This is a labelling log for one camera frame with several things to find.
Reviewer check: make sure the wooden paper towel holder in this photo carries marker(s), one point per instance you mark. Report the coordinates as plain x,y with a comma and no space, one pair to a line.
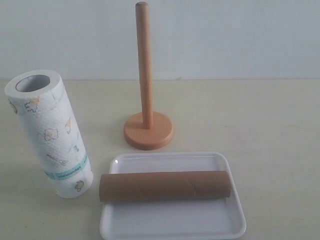
149,129

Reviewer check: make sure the patterned white paper towel roll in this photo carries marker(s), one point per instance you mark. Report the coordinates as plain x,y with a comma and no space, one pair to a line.
40,100

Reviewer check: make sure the brown cardboard tube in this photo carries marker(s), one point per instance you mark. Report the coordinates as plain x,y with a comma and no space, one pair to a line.
164,186

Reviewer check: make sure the white rectangular plastic tray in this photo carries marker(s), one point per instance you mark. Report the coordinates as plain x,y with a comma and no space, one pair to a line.
219,219

